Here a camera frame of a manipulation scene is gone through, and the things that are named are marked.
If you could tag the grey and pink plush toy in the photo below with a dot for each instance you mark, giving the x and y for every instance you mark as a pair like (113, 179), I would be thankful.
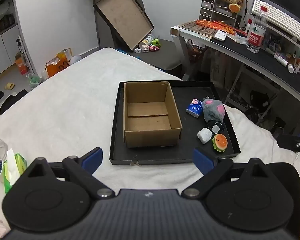
(212, 110)

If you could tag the blue tissue pack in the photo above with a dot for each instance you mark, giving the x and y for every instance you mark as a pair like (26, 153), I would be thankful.
(193, 108)

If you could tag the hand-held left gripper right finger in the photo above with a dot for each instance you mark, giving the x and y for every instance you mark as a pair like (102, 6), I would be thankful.
(202, 160)

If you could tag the low black table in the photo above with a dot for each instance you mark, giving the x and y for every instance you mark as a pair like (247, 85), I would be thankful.
(165, 57)

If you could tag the white soft wad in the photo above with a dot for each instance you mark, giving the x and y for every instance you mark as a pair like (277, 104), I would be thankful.
(204, 135)

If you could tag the brown patterned tray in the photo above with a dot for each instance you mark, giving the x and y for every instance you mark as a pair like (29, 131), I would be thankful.
(195, 28)

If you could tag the pink toy figure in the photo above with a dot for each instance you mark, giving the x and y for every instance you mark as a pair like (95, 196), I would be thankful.
(155, 48)

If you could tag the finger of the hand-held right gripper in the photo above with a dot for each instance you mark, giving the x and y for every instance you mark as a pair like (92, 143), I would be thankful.
(288, 141)

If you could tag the yellow slipper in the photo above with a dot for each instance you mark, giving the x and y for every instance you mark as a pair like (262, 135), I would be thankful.
(9, 86)

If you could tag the green small jar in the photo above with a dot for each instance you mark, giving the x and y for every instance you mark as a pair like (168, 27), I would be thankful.
(156, 41)

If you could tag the grey drawer organizer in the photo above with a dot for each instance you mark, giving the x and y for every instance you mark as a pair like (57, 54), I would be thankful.
(215, 10)

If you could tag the large brown box lid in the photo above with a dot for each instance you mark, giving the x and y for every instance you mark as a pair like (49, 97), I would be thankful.
(122, 17)

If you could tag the green tissue pack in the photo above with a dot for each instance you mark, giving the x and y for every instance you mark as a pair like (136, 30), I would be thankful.
(17, 165)

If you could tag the white handheld device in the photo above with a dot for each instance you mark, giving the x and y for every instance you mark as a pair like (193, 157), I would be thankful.
(220, 35)

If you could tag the long red box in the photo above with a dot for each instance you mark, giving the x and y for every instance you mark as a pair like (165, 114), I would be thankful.
(222, 26)

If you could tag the green plastic bag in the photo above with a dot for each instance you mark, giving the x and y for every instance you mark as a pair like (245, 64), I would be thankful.
(34, 80)

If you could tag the orange round plush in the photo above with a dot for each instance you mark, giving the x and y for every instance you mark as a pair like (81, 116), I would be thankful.
(234, 8)

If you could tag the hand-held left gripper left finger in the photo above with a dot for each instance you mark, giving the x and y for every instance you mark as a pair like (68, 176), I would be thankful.
(93, 158)

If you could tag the cardboard box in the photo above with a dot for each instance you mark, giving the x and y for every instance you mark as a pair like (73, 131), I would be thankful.
(150, 120)

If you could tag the white keyboard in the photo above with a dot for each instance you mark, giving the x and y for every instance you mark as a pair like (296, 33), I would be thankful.
(277, 15)

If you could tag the black shallow tray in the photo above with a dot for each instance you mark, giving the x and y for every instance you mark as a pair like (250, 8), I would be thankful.
(190, 152)

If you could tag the orange paper bag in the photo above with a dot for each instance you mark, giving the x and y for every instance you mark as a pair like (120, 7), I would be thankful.
(56, 66)

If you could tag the black curved desk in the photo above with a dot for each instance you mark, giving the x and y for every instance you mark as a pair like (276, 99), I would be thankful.
(252, 57)

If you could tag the water bottle red label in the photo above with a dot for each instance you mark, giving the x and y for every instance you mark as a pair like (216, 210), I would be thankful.
(256, 33)

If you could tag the orange carton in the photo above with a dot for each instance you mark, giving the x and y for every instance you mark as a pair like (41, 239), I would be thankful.
(22, 66)

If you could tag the burger plush toy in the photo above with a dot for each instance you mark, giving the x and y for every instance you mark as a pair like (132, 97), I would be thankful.
(220, 142)

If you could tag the small white toy figure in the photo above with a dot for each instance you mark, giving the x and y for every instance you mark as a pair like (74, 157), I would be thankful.
(144, 48)

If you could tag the white and yellow can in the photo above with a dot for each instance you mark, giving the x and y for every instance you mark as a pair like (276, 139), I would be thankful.
(147, 41)

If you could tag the black felt toy white patch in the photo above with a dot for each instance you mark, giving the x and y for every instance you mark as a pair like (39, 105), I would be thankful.
(211, 124)

